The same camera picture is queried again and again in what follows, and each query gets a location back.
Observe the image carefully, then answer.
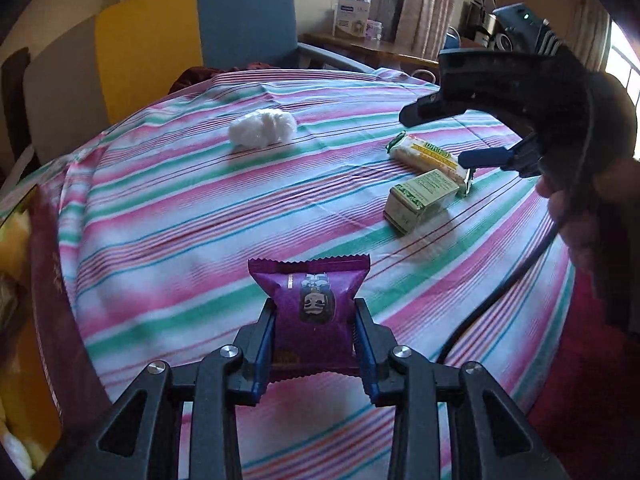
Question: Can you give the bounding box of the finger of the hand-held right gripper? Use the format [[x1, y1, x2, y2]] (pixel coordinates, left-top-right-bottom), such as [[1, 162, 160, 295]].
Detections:
[[459, 135, 544, 179], [399, 91, 452, 129]]

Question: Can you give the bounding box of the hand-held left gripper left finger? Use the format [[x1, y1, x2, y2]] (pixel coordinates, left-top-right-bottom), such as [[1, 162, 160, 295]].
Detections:
[[47, 298, 277, 480]]

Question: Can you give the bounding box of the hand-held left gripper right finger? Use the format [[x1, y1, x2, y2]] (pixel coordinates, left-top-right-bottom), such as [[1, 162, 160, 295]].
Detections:
[[352, 297, 571, 480]]

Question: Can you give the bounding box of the long yellow green snack packet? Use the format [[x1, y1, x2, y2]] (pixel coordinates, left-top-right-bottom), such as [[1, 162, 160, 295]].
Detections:
[[386, 131, 475, 197]]

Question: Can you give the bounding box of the purple snack packet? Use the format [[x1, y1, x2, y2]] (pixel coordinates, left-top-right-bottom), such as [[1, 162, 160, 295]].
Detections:
[[248, 255, 372, 386]]

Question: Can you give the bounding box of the person's right hand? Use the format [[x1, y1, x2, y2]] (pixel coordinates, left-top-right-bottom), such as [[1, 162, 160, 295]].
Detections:
[[536, 72, 640, 281]]

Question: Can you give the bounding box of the green and cream box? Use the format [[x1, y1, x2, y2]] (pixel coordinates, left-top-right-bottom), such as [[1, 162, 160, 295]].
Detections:
[[383, 170, 460, 235]]

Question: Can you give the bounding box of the wooden desk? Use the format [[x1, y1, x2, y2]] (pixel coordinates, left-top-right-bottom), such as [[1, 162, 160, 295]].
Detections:
[[300, 32, 441, 75]]

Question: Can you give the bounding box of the patterned curtain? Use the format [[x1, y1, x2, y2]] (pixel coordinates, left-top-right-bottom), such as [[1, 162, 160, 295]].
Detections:
[[395, 0, 465, 61]]

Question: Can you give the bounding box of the white blue carton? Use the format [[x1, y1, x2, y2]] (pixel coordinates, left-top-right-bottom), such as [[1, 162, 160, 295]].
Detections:
[[334, 0, 373, 40]]

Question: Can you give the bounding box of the striped pink green cloth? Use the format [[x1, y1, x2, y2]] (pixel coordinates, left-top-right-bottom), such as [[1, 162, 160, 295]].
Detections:
[[0, 66, 576, 480]]

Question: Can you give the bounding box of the blue armchair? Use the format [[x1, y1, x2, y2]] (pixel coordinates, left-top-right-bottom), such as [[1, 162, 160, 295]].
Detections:
[[195, 0, 376, 76]]

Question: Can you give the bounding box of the dark red cloth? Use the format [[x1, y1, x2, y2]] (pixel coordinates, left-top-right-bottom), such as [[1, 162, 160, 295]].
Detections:
[[170, 61, 281, 95]]

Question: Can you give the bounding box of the black cable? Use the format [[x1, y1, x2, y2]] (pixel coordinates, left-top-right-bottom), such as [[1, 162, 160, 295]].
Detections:
[[442, 210, 563, 361]]

